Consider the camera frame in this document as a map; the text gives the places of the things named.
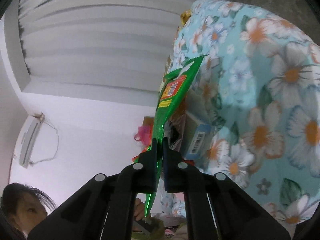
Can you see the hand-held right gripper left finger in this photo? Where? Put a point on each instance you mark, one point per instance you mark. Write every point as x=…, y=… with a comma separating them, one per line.
x=148, y=166

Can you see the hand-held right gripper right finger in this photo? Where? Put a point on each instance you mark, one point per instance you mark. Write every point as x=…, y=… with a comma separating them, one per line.
x=173, y=166

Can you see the green snack wrapper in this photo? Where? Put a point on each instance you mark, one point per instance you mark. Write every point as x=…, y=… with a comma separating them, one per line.
x=172, y=100

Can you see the person's left hand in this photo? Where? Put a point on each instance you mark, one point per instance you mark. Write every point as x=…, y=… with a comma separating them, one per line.
x=138, y=210

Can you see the pink plastic bag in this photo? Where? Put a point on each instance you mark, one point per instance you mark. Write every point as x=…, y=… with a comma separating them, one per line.
x=143, y=133

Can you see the dark purple wrapper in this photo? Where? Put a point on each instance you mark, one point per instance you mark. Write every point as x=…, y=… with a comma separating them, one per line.
x=176, y=132

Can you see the blue carton box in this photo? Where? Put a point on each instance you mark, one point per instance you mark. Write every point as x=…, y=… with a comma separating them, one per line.
x=197, y=140

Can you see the person's head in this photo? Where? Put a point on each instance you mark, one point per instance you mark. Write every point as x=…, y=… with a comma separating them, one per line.
x=25, y=210

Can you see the blue floral cloth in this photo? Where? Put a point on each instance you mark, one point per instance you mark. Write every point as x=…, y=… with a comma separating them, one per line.
x=275, y=80

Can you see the gold foil wrapper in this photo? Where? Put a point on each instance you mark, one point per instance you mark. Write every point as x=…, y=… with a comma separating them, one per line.
x=186, y=16

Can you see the white wall air conditioner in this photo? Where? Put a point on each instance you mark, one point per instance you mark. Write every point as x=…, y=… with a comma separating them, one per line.
x=28, y=141

